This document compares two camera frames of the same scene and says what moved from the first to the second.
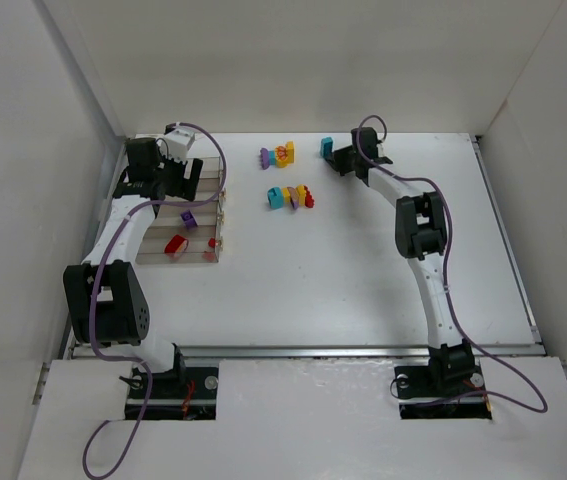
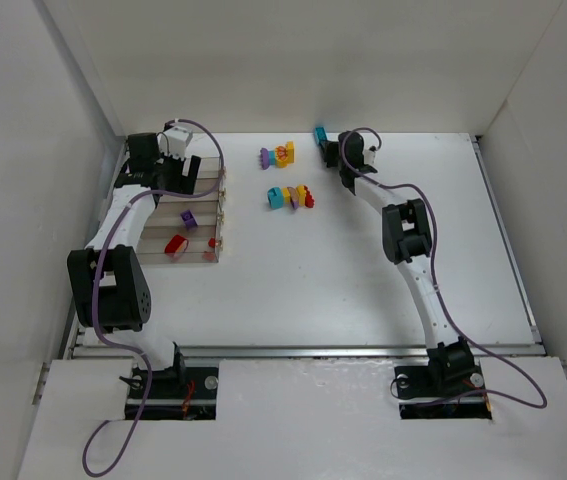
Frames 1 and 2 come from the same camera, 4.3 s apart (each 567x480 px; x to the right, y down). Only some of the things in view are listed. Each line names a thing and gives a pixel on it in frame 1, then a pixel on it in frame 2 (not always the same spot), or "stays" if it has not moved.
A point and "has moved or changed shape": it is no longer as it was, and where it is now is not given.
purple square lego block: (189, 219) stays
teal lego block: (326, 146) has moved or changed shape
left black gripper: (183, 177) stays
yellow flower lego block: (284, 154) stays
